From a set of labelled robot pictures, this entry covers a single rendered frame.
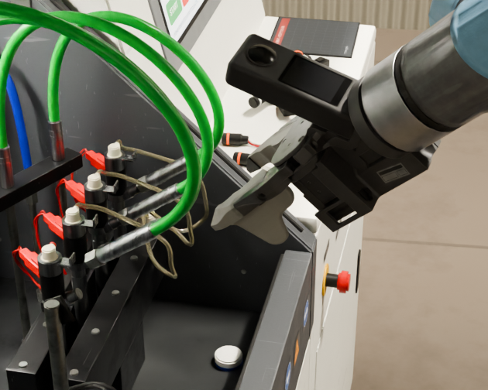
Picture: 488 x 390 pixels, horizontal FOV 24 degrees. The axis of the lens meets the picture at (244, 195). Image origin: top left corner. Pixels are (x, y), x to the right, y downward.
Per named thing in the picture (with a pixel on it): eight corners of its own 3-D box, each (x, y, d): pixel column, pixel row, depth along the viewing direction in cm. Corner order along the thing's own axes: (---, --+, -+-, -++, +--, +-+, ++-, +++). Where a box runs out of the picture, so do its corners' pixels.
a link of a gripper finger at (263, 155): (283, 203, 107) (330, 189, 99) (238, 162, 106) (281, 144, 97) (300, 179, 108) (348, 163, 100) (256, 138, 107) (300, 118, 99)
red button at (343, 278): (346, 306, 177) (348, 278, 175) (321, 302, 178) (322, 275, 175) (351, 285, 182) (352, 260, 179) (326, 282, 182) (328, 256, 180)
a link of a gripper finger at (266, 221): (244, 278, 100) (316, 222, 95) (195, 235, 98) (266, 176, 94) (252, 259, 102) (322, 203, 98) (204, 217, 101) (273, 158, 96)
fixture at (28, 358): (94, 473, 140) (84, 380, 132) (18, 460, 142) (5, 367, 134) (168, 307, 168) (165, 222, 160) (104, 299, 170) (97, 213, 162)
